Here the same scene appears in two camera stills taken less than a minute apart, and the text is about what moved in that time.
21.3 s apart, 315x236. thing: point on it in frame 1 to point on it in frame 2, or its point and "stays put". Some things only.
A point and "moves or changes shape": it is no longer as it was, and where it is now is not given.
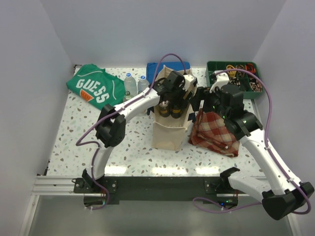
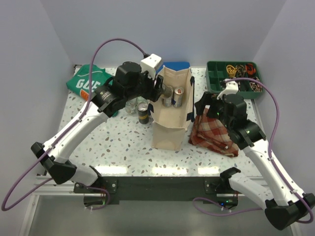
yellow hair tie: (232, 73) stays put
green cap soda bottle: (143, 111) moves or changes shape
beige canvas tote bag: (168, 133) stays put
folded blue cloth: (151, 67) stays put
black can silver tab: (176, 110) to (142, 111)
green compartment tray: (248, 85) stays put
